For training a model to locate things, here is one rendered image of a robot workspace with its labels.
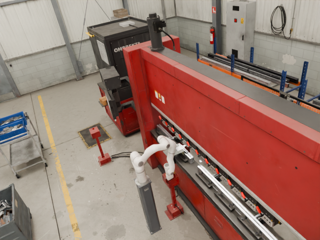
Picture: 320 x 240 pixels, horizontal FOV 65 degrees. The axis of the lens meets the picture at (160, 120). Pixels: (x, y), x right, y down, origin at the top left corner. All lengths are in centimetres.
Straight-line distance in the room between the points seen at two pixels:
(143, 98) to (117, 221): 197
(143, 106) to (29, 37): 619
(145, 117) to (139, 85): 59
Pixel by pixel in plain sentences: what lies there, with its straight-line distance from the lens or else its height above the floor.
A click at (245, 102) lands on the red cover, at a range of 210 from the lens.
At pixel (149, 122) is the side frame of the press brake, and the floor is 103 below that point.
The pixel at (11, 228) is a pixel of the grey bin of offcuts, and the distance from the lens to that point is 417.
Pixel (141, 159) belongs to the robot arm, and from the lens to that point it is 297.
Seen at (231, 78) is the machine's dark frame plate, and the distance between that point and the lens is 249.
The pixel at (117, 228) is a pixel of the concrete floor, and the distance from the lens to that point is 420.
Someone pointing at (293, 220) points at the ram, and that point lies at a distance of 236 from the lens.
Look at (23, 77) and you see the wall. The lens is 983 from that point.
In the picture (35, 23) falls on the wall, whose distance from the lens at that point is 948.
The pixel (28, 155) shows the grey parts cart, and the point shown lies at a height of 33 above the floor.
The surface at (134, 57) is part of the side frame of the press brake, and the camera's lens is 375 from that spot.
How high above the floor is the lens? 334
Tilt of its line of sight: 33 degrees down
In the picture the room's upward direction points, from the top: 9 degrees counter-clockwise
